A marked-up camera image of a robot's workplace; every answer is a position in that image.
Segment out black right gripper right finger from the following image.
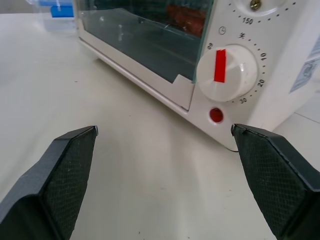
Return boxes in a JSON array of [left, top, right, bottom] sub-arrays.
[[230, 123, 320, 240]]

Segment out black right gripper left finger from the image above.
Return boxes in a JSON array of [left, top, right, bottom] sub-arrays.
[[0, 125, 99, 240]]

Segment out white toaster oven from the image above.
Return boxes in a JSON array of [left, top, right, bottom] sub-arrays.
[[72, 0, 320, 151]]

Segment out glass oven door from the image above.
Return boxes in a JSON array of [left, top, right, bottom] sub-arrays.
[[76, 0, 216, 111]]

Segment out red object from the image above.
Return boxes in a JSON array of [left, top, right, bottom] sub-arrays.
[[165, 3, 207, 35]]

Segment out red indicator light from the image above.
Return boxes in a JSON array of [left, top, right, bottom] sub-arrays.
[[208, 107, 225, 124]]

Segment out blue white label sticker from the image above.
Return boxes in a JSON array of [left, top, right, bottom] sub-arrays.
[[288, 32, 320, 95]]

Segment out white timer knob red stripe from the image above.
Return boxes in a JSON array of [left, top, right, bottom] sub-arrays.
[[196, 44, 258, 102]]

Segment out clear plastic storage box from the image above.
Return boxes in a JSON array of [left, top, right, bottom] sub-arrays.
[[24, 0, 77, 32]]

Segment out white temperature knob brass screw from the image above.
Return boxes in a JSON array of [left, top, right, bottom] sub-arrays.
[[229, 0, 287, 16]]

